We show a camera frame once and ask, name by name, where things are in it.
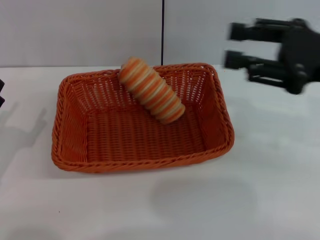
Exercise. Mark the orange woven plastic basket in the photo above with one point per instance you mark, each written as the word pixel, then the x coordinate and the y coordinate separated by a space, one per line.
pixel 140 142

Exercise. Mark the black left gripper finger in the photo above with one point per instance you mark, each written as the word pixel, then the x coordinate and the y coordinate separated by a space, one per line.
pixel 1 85
pixel 1 102

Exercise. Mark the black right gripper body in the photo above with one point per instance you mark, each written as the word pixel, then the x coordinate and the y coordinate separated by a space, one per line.
pixel 300 55

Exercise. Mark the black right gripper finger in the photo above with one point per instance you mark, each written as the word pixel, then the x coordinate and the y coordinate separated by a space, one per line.
pixel 265 71
pixel 257 31

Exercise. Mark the black vertical wall strip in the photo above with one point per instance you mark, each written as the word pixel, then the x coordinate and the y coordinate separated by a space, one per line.
pixel 162 32

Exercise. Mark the orange striped bread loaf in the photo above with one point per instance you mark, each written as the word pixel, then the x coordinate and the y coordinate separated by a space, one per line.
pixel 152 91

